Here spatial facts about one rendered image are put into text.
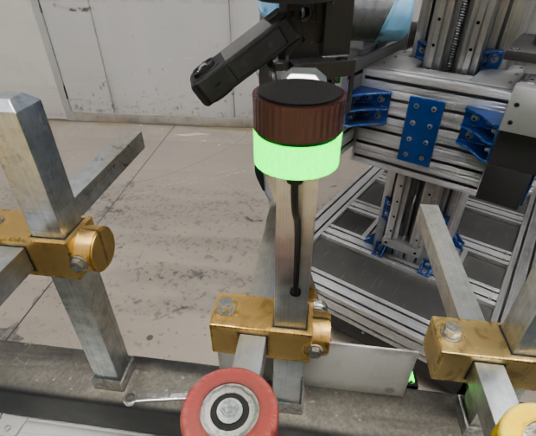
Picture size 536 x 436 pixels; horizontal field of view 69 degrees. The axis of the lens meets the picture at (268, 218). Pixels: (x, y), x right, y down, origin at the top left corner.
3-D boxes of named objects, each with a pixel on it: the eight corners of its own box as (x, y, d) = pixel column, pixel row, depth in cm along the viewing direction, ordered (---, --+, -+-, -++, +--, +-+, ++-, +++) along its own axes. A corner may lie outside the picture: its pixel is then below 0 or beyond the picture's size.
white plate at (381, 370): (220, 371, 57) (215, 326, 51) (402, 393, 54) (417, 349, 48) (220, 375, 57) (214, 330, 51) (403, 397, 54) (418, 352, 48)
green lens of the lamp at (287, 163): (260, 139, 30) (259, 112, 29) (338, 144, 30) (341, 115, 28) (246, 176, 25) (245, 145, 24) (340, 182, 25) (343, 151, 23)
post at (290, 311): (275, 400, 58) (282, 63, 30) (298, 403, 57) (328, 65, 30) (272, 423, 55) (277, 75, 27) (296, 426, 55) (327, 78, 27)
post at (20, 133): (120, 390, 62) (1, 87, 34) (141, 393, 62) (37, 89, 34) (110, 411, 59) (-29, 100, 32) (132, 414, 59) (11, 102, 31)
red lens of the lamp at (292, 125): (259, 107, 29) (259, 77, 27) (341, 112, 28) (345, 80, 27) (245, 141, 24) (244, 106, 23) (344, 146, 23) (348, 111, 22)
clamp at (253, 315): (221, 318, 50) (219, 291, 47) (327, 330, 48) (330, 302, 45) (210, 356, 45) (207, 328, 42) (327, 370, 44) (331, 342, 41)
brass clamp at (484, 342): (420, 338, 48) (430, 310, 45) (537, 350, 46) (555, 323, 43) (430, 384, 43) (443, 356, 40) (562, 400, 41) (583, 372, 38)
